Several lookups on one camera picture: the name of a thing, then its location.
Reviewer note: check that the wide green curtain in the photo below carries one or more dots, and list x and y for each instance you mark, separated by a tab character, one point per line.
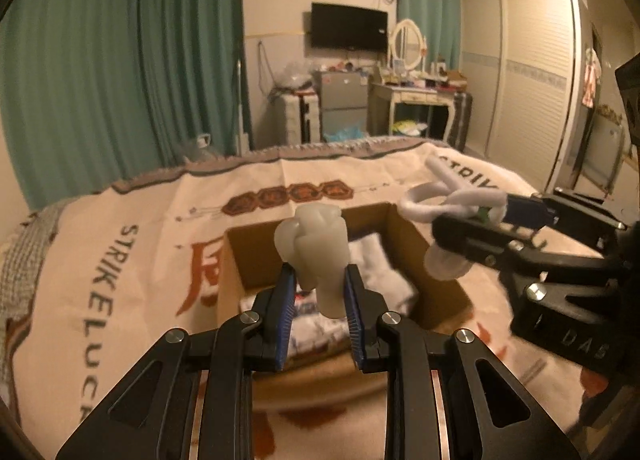
125	64

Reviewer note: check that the grey checkered blanket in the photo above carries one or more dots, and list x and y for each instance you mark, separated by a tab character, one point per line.
30	250

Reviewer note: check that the hanging pink clothes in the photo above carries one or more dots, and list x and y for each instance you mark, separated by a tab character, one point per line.
591	77

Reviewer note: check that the clutter of small cosmetics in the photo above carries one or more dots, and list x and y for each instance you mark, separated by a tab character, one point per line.
425	75

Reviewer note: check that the white oval vanity mirror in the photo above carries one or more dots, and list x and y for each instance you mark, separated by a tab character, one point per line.
406	45

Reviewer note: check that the white squishy toy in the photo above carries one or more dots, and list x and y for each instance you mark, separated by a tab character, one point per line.
315	250

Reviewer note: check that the blue plastic bag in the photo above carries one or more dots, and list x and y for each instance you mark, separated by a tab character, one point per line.
345	134

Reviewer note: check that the cardboard box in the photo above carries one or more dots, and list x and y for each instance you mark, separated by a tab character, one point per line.
440	285

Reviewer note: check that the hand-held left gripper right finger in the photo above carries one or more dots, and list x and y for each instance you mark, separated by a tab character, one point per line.
354	312

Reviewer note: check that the white ornate furniture piece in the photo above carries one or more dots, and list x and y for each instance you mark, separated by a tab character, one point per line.
607	149

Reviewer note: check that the silver mini fridge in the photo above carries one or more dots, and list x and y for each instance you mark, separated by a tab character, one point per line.
342	104

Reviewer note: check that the black wall television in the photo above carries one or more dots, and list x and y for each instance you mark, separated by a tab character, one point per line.
349	27

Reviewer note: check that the white mop pole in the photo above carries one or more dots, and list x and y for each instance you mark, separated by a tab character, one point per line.
241	104

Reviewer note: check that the white dressing table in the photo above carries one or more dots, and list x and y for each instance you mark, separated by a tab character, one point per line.
415	97

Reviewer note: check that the white sliding wardrobe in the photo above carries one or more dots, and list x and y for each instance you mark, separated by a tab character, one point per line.
525	79

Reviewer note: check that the narrow green curtain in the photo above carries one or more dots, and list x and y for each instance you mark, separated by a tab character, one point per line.
427	4

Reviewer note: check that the clear plastic jug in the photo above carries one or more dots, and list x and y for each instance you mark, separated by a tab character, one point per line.
202	147

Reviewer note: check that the cream printed blanket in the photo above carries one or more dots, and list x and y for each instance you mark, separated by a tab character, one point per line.
150	240

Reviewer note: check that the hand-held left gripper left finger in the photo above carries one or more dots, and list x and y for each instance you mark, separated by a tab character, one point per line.
284	312

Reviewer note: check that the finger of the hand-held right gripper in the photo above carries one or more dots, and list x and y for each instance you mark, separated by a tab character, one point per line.
475	240
530	212

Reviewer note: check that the clear plastic bag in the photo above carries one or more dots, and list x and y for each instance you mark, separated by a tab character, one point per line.
294	77

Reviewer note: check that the dark suitcase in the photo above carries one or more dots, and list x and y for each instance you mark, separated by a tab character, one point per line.
462	119

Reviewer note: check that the white printed cloth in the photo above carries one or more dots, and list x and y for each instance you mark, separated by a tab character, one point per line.
380	270

